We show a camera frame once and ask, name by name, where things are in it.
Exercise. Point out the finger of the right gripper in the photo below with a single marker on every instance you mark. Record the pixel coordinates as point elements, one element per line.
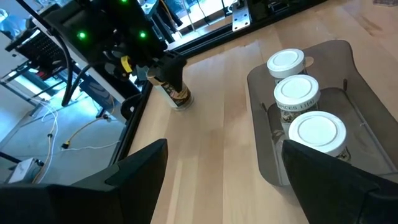
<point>174,70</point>

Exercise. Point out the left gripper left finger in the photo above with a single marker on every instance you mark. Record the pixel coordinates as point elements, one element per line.
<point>93,202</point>

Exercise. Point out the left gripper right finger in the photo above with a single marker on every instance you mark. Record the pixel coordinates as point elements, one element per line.
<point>342,199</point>

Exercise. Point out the tan-lid spice jar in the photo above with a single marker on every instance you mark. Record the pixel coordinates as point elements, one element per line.
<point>180,101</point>

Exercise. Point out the white-lid spice jar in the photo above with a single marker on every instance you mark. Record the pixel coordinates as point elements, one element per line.
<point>286,62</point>
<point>297,91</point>
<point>317,132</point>

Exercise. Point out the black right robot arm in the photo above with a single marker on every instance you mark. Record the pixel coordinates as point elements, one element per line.
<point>93,21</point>

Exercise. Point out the white floor box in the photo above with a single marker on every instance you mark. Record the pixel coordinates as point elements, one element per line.
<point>23,170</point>

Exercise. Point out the black perforated metal case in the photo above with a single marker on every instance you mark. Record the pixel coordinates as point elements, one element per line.
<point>40,49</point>

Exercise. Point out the smoked translucent plastic bin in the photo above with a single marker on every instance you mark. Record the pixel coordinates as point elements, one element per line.
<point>367,102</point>

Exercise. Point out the silver metal frame bracket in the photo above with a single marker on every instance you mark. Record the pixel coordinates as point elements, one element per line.
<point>241,18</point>

